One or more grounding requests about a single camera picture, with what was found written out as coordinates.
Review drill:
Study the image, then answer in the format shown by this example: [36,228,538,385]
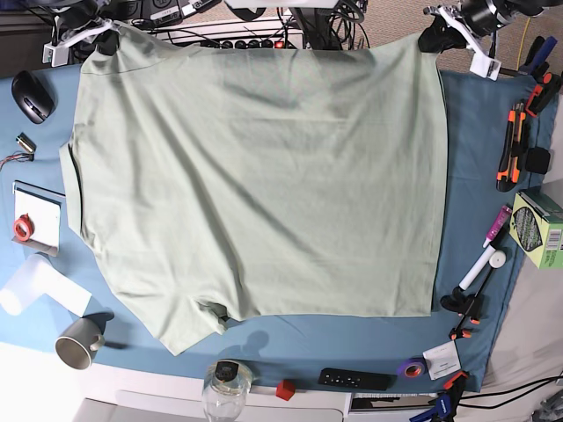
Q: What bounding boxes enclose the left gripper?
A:
[418,1,510,80]

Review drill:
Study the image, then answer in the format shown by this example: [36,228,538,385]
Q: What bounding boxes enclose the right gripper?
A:
[42,0,120,67]

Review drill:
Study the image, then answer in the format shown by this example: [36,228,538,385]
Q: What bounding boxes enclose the light green T-shirt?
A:
[60,26,448,354]

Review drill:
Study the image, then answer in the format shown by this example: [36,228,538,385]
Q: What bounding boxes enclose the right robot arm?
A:
[21,0,121,67]

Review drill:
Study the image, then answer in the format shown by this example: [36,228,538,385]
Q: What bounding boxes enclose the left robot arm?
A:
[418,0,562,81]

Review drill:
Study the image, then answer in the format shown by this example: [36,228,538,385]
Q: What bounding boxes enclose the black computer mouse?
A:
[11,71,55,125]

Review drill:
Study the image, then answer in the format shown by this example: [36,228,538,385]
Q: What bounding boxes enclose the blue table cloth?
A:
[1,66,534,391]

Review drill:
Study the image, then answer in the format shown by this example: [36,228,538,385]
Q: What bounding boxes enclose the blue orange clamp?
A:
[500,36,562,117]

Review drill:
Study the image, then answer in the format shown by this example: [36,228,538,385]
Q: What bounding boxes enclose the small battery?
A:
[16,133,36,155]

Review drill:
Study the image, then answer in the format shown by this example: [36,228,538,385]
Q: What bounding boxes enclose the orange black utility knife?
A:
[496,101,530,193]

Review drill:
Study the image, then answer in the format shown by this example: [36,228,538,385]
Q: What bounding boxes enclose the black square box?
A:
[524,147,551,175]

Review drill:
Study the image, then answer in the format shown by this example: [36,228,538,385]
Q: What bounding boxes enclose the black power strip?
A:
[195,33,304,49]

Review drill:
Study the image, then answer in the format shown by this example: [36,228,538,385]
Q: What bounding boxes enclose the white notepad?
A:
[12,180,65,257]

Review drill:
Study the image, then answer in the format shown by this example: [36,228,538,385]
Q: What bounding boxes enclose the purple tube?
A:
[482,205,512,248]

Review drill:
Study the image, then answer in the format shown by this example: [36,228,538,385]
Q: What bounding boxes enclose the red tape roll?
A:
[12,214,34,242]

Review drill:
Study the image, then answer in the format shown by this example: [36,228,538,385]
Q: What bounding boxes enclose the green cardboard box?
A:
[509,187,562,269]

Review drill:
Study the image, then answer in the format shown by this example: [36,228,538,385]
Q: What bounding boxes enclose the white marker pen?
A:
[458,229,508,291]

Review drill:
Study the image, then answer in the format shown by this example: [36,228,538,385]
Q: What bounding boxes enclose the white round cap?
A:
[488,250,507,269]

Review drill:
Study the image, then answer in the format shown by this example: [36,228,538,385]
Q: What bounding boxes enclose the black orange clamp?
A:
[440,263,502,340]

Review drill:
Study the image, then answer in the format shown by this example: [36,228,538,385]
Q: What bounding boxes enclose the grey mug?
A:
[55,317,105,370]

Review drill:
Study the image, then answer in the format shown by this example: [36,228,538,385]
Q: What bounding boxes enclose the white paper card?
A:
[423,340,461,381]

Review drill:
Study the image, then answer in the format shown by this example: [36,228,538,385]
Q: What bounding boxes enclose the purple tape roll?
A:
[397,357,427,379]

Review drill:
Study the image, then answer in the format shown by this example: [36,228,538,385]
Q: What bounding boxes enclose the black remote control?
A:
[318,367,395,391]

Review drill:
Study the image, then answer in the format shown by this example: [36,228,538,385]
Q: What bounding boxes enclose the clear glass jar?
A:
[201,360,254,421]

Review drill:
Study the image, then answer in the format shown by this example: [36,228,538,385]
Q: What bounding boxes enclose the blue black clamp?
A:
[409,371,469,422]

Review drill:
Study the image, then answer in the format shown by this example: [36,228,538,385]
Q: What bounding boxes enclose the red cube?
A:
[275,380,296,401]

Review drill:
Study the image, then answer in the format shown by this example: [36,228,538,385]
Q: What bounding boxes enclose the coloured wires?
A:
[0,151,35,168]

